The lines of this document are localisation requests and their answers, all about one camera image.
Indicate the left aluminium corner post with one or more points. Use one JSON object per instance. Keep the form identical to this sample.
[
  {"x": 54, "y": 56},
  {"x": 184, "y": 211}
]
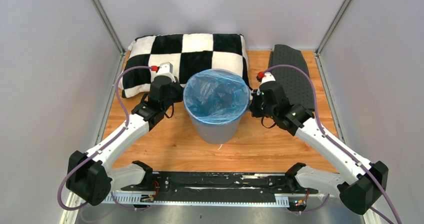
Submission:
[{"x": 108, "y": 25}]

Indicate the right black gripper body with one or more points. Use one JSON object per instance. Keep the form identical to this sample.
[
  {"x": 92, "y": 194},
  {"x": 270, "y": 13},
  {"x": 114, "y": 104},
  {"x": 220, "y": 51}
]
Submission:
[{"x": 259, "y": 109}]

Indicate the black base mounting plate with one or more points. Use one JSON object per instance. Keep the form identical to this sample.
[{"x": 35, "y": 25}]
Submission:
[{"x": 219, "y": 187}]

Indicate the right aluminium corner post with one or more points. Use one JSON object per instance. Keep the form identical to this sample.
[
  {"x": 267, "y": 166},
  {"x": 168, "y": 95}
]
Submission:
[{"x": 333, "y": 25}]

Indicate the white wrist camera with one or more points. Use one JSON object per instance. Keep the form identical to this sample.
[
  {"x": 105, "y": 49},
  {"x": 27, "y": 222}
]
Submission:
[
  {"x": 166, "y": 69},
  {"x": 263, "y": 77}
]

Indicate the grey plastic trash bin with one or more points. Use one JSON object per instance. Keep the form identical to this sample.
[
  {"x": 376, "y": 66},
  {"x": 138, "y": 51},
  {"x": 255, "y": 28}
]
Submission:
[{"x": 216, "y": 134}]

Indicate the dark grey perforated mat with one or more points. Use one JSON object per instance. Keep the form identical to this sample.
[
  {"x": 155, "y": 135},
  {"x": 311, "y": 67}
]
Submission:
[{"x": 296, "y": 87}]

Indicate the blue plastic trash bag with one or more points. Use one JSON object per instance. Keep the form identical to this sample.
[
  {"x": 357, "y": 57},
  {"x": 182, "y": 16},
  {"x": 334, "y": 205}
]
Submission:
[{"x": 216, "y": 97}]

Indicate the black white checkered pillow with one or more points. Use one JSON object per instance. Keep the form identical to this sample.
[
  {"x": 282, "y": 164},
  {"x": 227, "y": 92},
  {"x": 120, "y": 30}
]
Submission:
[{"x": 188, "y": 53}]

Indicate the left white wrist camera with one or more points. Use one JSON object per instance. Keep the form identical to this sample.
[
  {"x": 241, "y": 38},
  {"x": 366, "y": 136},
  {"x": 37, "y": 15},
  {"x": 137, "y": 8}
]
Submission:
[{"x": 166, "y": 69}]

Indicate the aluminium frame rail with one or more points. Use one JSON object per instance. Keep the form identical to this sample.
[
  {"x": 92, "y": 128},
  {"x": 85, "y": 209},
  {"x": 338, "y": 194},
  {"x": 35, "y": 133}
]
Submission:
[{"x": 191, "y": 205}]

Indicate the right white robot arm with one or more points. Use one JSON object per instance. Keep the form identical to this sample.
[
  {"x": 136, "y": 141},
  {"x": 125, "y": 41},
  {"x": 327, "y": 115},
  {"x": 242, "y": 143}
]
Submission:
[{"x": 357, "y": 178}]

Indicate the aluminium corner post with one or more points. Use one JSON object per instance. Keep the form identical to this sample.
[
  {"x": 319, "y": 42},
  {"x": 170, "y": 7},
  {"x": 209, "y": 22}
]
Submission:
[
  {"x": 333, "y": 25},
  {"x": 108, "y": 25}
]

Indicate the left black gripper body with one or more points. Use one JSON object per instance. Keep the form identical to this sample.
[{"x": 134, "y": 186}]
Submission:
[{"x": 176, "y": 95}]

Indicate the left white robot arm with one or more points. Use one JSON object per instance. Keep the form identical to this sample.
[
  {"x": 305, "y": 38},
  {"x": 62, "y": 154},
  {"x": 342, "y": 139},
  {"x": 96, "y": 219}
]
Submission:
[{"x": 90, "y": 174}]

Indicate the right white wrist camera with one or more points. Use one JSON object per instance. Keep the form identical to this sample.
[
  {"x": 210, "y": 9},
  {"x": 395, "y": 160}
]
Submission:
[{"x": 263, "y": 77}]

